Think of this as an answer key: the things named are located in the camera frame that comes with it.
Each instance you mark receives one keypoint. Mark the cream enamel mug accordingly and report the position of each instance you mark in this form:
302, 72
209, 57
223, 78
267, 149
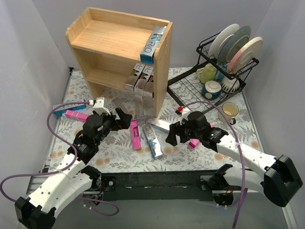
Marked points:
229, 111

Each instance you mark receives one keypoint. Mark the silver toothpaste box slanted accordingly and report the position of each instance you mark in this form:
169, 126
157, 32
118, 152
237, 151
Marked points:
120, 105

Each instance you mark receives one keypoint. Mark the wooden two-tier shelf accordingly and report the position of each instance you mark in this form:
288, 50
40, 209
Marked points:
107, 45

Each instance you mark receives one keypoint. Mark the pink toothpaste box right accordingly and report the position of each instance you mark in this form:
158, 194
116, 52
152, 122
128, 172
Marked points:
193, 143

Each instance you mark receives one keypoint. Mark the pink toothpaste box centre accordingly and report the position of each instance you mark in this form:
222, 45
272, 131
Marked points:
136, 142

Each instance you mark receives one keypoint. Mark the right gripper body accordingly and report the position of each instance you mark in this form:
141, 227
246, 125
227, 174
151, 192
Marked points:
179, 131

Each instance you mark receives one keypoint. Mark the white plate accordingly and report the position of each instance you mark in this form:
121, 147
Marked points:
221, 39

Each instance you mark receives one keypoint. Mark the blue mug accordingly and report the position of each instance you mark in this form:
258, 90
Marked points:
219, 76

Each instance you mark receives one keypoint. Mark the silver Protect toothpaste box upright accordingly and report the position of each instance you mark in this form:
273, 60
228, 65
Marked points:
139, 108

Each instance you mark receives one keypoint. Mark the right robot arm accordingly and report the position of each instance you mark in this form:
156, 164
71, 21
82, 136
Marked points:
240, 152

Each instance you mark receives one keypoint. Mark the pink toothpaste box left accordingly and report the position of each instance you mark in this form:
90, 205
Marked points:
74, 115

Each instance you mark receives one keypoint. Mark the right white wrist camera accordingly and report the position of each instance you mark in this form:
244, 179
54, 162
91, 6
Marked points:
183, 113

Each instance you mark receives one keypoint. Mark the teal spotted bowl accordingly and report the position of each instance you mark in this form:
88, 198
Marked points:
211, 90

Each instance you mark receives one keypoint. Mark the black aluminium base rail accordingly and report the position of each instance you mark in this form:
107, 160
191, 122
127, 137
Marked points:
111, 182

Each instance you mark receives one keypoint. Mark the pink and cream plate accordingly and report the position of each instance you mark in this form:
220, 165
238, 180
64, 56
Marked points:
245, 55

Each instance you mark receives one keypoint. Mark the pink toothpaste box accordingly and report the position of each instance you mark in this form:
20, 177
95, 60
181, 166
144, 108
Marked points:
193, 143
74, 115
136, 142

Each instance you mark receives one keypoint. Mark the grey speckled plate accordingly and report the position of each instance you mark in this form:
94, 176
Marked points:
234, 44

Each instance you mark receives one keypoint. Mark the black wire dish rack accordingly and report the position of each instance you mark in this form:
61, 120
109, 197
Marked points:
187, 87

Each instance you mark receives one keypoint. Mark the black striped white bowl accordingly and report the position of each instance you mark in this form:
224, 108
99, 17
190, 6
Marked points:
229, 86

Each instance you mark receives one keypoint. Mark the silver black gold toothpaste box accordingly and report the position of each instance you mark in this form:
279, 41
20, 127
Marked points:
143, 79

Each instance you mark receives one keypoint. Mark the green mug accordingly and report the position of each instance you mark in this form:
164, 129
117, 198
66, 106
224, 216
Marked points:
206, 73

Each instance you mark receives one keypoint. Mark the floral table mat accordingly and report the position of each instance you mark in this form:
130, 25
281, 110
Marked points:
116, 153

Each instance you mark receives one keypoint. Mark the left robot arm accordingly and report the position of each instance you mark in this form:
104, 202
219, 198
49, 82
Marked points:
66, 167

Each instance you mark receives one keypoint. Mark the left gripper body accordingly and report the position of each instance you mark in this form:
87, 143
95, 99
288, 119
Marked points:
115, 121

